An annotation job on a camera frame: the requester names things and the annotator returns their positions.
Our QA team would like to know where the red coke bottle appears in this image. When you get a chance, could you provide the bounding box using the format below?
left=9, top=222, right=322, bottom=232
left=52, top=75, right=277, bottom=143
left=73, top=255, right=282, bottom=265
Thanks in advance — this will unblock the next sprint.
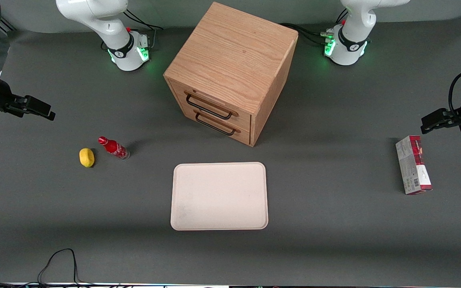
left=98, top=136, right=130, bottom=161

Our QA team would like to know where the beige rectangular tray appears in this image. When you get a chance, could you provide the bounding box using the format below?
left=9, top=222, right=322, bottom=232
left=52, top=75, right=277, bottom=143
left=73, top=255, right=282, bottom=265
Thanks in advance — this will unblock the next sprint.
left=170, top=162, right=269, bottom=231

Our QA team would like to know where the grey and red carton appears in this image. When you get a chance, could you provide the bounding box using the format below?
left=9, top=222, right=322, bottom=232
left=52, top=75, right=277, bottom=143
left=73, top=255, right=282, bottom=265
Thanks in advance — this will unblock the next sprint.
left=395, top=135, right=433, bottom=195

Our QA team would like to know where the yellow lemon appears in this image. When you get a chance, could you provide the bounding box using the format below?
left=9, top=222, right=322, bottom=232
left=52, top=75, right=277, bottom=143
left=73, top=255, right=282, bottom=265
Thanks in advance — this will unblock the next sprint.
left=79, top=148, right=95, bottom=168

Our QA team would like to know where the dark grey table mat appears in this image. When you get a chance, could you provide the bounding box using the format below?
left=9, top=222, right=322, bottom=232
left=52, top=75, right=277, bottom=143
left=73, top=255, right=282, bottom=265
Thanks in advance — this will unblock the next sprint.
left=0, top=16, right=461, bottom=285

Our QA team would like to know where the wooden drawer cabinet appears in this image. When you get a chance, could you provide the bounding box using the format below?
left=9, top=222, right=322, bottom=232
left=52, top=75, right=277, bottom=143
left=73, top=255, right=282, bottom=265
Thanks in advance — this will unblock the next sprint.
left=163, top=2, right=299, bottom=147

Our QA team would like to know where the aluminium frame rail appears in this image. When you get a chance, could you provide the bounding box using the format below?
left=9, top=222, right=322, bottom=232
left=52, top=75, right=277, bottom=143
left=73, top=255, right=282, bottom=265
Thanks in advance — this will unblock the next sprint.
left=0, top=18, right=16, bottom=35

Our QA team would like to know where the black right arm base cable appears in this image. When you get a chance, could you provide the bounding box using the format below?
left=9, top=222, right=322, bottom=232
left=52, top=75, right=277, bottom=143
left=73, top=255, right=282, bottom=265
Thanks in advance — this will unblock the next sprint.
left=123, top=9, right=164, bottom=51

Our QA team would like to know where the black arm base cable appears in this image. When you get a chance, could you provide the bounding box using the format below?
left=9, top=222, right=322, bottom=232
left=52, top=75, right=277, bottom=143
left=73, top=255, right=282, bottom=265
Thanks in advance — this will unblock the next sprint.
left=123, top=9, right=164, bottom=51
left=279, top=8, right=348, bottom=46

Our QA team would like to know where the black cable at table edge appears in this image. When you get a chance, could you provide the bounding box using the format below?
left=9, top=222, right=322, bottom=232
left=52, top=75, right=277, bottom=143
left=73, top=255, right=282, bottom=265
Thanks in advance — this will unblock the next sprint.
left=0, top=248, right=95, bottom=288

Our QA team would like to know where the black left arm base cable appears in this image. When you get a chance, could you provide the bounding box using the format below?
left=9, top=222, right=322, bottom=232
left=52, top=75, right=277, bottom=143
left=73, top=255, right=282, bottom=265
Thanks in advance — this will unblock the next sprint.
left=279, top=8, right=348, bottom=46

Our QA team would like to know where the black drawer handle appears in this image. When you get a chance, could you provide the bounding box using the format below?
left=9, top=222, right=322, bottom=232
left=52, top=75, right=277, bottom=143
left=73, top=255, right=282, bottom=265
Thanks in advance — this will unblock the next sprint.
left=195, top=113, right=237, bottom=136
left=185, top=93, right=234, bottom=120

